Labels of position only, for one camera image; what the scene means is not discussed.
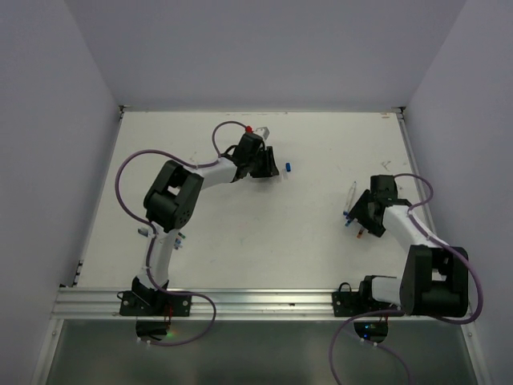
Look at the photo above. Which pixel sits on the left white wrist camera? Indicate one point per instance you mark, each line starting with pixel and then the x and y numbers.
pixel 262 130

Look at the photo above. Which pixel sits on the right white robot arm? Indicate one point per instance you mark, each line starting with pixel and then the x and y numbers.
pixel 434 281

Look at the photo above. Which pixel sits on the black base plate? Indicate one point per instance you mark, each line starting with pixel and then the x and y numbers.
pixel 156 304
pixel 349 304

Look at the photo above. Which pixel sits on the red capped pen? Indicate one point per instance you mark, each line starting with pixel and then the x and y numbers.
pixel 360 232

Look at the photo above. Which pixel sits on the aluminium front rail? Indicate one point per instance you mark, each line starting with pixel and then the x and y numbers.
pixel 231 304

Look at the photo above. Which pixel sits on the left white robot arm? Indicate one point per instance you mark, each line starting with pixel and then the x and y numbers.
pixel 172 198

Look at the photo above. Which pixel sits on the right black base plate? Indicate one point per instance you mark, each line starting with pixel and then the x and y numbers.
pixel 349 304

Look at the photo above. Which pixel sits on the aluminium right side rail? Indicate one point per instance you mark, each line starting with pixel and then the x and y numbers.
pixel 425 192

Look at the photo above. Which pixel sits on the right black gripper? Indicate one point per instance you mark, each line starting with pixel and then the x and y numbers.
pixel 358 211

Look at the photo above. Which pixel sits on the aluminium rail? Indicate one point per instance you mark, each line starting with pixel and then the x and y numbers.
pixel 231 304
pixel 425 192

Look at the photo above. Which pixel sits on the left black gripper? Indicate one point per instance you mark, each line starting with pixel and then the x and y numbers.
pixel 269 168

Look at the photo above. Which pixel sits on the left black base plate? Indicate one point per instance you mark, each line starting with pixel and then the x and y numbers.
pixel 156 304

